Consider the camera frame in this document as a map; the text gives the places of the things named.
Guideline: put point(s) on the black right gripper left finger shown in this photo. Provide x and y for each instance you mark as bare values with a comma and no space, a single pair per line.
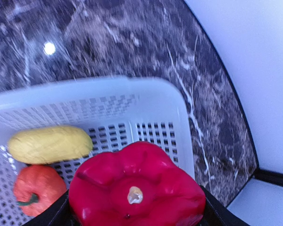
58,214

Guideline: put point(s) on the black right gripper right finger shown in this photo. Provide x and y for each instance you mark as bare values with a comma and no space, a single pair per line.
215,214

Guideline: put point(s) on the red toy bell pepper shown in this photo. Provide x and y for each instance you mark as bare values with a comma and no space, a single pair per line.
137,186

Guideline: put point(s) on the yellow toy corn cob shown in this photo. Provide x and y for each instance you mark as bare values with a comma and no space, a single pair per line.
49,145

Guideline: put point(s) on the white perforated plastic basket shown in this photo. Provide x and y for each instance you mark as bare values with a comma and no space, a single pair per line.
113,112

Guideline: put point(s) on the black right corner post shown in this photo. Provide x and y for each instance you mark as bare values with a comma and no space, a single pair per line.
271,177

